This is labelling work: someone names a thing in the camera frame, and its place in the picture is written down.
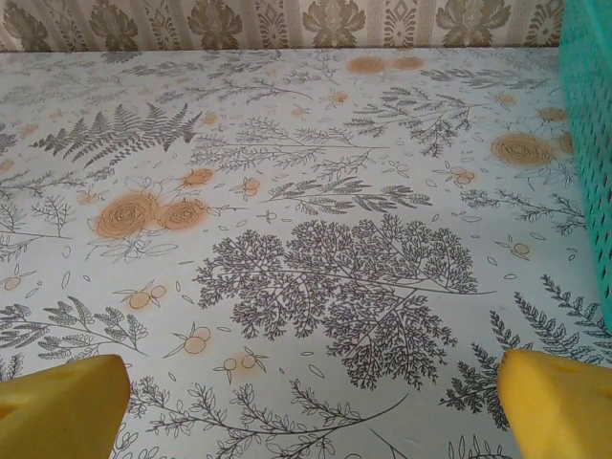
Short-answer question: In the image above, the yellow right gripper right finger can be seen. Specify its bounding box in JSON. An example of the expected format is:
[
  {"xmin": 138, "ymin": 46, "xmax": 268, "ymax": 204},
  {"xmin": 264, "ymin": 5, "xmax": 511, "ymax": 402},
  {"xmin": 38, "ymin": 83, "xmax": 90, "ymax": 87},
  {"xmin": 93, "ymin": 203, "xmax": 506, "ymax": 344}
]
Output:
[{"xmin": 496, "ymin": 348, "xmax": 612, "ymax": 459}]

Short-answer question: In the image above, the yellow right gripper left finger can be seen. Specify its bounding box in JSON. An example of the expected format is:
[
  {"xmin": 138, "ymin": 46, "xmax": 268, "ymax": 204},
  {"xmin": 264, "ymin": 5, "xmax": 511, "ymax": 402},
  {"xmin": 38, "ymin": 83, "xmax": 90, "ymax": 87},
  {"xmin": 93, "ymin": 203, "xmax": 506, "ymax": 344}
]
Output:
[{"xmin": 0, "ymin": 354, "xmax": 130, "ymax": 459}]

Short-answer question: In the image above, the teal perforated plastic basket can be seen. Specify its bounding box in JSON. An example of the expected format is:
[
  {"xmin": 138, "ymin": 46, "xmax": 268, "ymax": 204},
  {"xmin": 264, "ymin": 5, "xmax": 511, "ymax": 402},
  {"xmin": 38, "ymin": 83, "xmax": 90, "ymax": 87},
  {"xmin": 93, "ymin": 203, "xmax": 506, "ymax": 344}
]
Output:
[{"xmin": 557, "ymin": 0, "xmax": 612, "ymax": 332}]

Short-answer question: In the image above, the floral patterned table mat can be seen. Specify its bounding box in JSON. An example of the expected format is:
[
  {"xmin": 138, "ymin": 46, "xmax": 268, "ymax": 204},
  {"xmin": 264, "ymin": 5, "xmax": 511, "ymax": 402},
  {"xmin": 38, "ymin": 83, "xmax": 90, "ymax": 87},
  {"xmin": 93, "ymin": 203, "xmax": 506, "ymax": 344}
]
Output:
[{"xmin": 0, "ymin": 46, "xmax": 612, "ymax": 459}]

